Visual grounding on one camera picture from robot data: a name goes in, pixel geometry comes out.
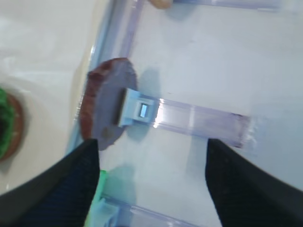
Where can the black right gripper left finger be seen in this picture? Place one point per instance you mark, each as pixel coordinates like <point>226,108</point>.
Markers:
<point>59,197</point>

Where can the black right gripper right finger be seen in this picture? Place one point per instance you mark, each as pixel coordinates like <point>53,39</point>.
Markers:
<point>246,196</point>

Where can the standing green lettuce leaf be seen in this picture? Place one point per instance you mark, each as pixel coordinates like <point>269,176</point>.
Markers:
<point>100,189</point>

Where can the green lettuce leaf in tray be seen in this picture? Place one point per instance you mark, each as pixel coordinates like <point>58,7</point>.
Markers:
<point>6,122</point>

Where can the standing brown meat patty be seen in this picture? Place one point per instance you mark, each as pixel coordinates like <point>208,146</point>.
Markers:
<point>103,99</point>

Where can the silver metal tray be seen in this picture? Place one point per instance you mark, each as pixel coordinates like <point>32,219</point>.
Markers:
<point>45,51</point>

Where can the right golden bun half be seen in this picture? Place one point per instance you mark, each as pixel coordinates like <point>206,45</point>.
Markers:
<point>161,4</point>

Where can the clear lettuce holder rail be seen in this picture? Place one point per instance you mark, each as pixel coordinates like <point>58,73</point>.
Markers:
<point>126,215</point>

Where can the clear patty holder rail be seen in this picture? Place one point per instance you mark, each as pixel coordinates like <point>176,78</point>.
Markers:
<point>183,118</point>

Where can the clear right long rail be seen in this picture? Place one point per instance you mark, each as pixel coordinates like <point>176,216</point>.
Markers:
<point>116,30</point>

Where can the clear golden bun holder rail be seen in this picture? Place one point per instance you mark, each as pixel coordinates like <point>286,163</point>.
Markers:
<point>292,6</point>

